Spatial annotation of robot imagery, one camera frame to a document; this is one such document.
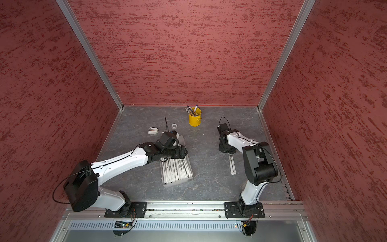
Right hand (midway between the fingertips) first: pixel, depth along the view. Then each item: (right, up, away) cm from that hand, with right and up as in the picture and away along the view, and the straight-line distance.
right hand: (227, 152), depth 94 cm
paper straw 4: (-33, -9, -9) cm, 36 cm away
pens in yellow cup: (-24, +27, +1) cm, 36 cm away
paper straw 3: (-35, -9, -7) cm, 37 cm away
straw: (+2, -7, -5) cm, 8 cm away
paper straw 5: (-32, -9, -7) cm, 34 cm away
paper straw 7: (-28, -10, -9) cm, 31 cm away
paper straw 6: (-31, -8, -7) cm, 33 cm away
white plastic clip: (-50, +13, +9) cm, 53 cm away
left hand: (-29, +1, -11) cm, 31 cm away
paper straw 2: (-36, -9, -9) cm, 39 cm away
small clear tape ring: (-37, +15, +15) cm, 43 cm away
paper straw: (-38, -8, -8) cm, 40 cm away
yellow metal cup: (-21, +20, +10) cm, 31 cm away
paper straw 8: (-27, -8, -7) cm, 29 cm away
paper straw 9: (-25, -8, -7) cm, 27 cm away
